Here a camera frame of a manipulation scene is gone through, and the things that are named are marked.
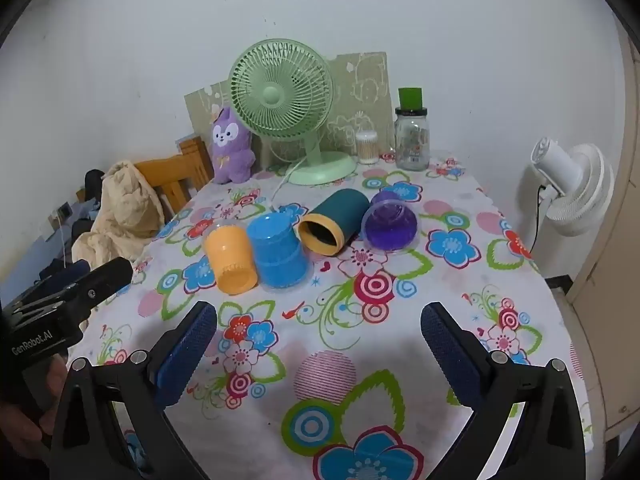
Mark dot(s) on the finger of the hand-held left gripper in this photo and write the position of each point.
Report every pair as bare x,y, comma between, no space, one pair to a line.
107,277

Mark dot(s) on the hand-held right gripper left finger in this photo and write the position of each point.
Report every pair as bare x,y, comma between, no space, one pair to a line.
186,347

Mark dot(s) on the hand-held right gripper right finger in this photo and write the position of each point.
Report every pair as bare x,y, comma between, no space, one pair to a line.
450,347

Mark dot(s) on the orange plastic cup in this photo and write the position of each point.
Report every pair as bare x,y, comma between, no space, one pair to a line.
230,260

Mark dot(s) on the blue plastic cup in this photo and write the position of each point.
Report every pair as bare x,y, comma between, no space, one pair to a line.
275,255

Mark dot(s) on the purple translucent cup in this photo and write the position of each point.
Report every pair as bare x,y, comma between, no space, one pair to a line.
392,225

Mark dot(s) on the teal cup with yellow rim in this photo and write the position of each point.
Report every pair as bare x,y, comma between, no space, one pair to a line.
337,215

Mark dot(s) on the person's left hand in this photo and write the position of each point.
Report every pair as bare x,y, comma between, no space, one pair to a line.
30,430

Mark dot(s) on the beige blanket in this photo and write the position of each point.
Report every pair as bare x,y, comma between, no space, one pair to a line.
125,205

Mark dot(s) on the blue bedding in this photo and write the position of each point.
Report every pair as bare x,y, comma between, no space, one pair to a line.
30,265

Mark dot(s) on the dark cloth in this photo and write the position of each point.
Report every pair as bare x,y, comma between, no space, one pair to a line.
94,184

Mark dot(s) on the floral tablecloth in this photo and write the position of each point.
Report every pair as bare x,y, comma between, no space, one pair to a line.
350,320

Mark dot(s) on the wooden chair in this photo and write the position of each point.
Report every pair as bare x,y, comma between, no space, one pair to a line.
170,172

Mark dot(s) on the purple plush toy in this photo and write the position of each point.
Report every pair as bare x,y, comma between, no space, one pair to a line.
230,142

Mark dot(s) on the white standing fan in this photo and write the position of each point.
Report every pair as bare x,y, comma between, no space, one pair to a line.
580,195

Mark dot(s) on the glass jar with green lid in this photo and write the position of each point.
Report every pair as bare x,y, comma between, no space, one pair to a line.
412,142

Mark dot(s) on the cotton swab container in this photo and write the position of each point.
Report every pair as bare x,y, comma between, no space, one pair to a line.
367,149

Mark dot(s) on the green desk fan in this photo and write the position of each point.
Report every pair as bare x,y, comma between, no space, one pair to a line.
272,95

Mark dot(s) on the green patterned board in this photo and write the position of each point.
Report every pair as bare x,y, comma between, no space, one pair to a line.
361,85

